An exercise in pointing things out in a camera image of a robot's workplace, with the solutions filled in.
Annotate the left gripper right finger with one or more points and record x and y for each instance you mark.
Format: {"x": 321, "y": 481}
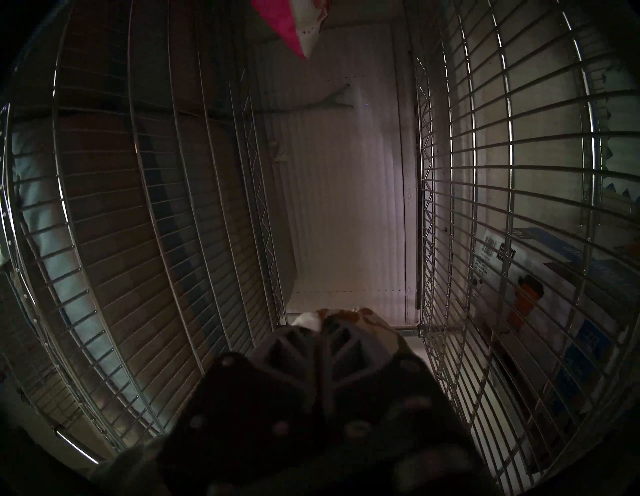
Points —
{"x": 400, "y": 415}

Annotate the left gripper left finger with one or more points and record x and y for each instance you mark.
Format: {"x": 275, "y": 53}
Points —
{"x": 240, "y": 410}

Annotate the cream floral print cushion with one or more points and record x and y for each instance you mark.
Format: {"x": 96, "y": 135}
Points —
{"x": 370, "y": 320}

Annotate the pink white ombre cushion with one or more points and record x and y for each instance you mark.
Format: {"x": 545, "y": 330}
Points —
{"x": 295, "y": 25}

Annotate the light blue bench cushion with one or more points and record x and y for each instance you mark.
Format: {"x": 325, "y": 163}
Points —
{"x": 40, "y": 200}

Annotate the utility pump cardboard box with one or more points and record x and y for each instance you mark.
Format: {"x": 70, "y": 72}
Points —
{"x": 550, "y": 300}

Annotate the white window blinds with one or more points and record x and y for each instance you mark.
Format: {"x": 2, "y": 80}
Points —
{"x": 340, "y": 200}

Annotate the white zigzag edged sheet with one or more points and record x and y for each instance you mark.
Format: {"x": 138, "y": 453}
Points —
{"x": 620, "y": 125}

